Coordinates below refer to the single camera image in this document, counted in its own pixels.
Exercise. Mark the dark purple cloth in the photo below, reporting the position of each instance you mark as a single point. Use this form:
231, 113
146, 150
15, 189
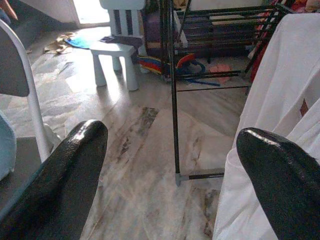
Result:
125, 40

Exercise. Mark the black metal drying rack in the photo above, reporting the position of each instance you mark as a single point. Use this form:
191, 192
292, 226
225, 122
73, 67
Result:
176, 140

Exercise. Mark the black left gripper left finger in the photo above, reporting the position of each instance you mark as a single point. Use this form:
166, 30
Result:
55, 187

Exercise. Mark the pale blue child's chair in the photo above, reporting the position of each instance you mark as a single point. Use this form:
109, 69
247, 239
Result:
112, 48

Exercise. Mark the white hanging garment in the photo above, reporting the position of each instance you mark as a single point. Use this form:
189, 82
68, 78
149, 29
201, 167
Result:
275, 87

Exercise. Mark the blue chair cushion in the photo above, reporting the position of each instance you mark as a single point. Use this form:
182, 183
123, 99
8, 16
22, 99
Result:
6, 150

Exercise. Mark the bright blue cloth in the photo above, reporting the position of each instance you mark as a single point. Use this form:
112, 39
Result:
78, 43

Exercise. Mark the grey folding chair white frame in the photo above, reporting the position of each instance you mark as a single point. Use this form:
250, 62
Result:
15, 70

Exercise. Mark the beige crumpled cloth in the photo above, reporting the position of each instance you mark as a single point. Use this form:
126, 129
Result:
58, 45

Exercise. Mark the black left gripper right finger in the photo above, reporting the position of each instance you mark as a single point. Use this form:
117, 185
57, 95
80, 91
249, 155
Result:
287, 190

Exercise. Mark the rainbow striped toy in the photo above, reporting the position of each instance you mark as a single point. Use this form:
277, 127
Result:
150, 65

